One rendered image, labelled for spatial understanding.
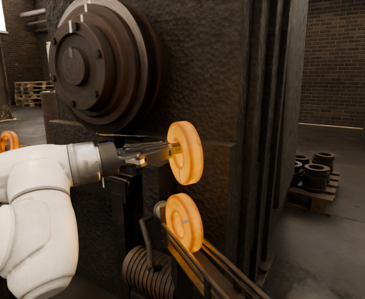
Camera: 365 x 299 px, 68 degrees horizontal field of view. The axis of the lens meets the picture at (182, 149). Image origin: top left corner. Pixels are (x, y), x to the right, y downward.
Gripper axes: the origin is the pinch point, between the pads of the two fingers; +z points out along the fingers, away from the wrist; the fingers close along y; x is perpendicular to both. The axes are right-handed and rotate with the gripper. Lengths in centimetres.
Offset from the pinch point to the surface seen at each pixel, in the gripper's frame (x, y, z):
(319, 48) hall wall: 47, -383, 496
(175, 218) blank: -21.0, -2.9, -2.2
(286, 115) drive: -9, -55, 88
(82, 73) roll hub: 18.6, -35.0, -18.4
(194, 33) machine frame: 29.5, -26.7, 17.7
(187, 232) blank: -20.5, 5.8, -2.4
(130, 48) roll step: 25.3, -27.6, -3.8
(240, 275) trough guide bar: -21.6, 22.5, 1.3
